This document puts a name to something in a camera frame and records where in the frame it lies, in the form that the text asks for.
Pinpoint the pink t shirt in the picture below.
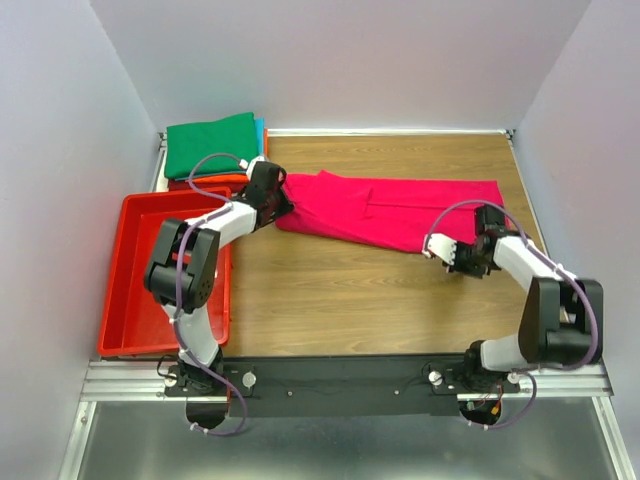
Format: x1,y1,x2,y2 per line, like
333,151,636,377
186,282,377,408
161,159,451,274
276,171,503,253

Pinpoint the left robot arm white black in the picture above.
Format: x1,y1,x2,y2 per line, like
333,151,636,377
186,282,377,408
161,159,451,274
144,156,294,395

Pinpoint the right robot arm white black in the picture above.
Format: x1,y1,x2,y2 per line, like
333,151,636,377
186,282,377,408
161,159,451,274
424,202,604,392

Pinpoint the folded orange t shirt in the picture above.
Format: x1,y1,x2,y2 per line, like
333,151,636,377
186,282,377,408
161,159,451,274
194,126,268,183

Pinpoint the folded blue t shirt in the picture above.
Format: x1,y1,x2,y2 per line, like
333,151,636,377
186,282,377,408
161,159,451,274
182,117,267,184

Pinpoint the folded dark red t shirt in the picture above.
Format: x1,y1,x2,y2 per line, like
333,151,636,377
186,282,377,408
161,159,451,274
168,179,247,193

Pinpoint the folded green t shirt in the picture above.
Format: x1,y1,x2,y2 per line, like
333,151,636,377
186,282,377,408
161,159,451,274
165,110,263,180

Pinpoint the red plastic bin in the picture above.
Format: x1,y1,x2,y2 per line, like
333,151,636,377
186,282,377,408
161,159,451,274
97,190,223,357

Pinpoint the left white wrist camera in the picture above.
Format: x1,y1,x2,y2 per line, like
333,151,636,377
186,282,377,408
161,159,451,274
238,155,269,179

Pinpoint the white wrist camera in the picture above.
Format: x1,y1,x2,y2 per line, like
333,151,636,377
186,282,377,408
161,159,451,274
422,233,458,266
238,155,269,179

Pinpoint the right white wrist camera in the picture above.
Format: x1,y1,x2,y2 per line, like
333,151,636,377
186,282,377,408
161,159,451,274
422,233,458,266

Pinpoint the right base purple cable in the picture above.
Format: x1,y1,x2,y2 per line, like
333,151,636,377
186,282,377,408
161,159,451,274
467,372,541,432

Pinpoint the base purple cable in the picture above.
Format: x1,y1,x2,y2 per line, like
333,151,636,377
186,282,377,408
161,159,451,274
188,369,258,437
467,372,541,432

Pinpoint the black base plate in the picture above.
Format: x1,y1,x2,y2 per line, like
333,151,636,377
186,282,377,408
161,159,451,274
162,354,520,426

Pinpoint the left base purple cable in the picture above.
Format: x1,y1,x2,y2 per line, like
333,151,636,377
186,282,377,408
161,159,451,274
188,369,258,437

